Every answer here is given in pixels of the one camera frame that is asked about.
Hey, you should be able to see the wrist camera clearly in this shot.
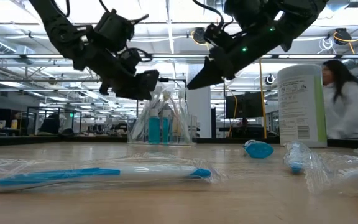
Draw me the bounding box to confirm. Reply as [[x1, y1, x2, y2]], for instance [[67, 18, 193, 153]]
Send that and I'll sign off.
[[94, 8, 135, 53], [204, 23, 233, 47]]

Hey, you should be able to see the white building column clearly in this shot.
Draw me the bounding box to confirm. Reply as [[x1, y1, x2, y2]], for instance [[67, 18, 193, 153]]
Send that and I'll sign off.
[[186, 63, 212, 139]]

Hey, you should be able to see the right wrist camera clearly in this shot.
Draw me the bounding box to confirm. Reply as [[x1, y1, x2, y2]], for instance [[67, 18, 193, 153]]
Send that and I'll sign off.
[[204, 23, 233, 47]]

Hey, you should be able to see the clear acrylic organizer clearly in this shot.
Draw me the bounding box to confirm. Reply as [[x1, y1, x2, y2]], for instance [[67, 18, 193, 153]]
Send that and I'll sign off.
[[126, 114, 198, 146]]

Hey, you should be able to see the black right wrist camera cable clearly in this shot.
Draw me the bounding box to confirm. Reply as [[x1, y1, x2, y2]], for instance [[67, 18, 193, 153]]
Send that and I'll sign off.
[[193, 0, 225, 30]]

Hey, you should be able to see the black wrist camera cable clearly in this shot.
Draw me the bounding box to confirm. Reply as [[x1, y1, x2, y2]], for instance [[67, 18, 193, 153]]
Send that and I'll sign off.
[[193, 0, 225, 30], [99, 0, 154, 63]]

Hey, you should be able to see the yellow hanging cable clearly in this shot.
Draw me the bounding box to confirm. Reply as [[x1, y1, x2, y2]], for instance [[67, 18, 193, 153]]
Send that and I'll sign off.
[[258, 58, 268, 140]]

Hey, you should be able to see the black left wrist camera cable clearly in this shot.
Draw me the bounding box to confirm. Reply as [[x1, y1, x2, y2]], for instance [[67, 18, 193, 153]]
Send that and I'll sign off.
[[99, 0, 154, 63]]

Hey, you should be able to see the person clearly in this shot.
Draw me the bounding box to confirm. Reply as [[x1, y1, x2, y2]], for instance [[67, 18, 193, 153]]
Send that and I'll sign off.
[[321, 58, 358, 140]]

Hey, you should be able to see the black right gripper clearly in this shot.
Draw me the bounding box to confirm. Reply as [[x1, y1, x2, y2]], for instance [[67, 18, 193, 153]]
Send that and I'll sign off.
[[186, 27, 280, 91]]

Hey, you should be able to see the white wipes canister green label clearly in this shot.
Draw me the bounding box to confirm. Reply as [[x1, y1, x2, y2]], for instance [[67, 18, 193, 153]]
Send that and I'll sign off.
[[277, 64, 328, 149]]

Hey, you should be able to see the black monitor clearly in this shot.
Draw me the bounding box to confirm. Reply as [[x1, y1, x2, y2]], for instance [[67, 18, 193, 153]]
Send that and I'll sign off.
[[224, 92, 264, 119]]

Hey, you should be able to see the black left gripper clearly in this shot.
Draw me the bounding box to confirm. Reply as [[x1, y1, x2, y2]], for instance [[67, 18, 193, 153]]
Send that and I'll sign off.
[[72, 45, 160, 101]]

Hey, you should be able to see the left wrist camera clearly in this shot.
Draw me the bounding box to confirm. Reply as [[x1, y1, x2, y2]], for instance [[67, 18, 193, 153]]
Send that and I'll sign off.
[[94, 8, 135, 53]]

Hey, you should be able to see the black aluminium rig frame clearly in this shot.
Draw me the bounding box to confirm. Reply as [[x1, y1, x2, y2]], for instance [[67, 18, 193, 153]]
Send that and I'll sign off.
[[0, 135, 358, 149]]

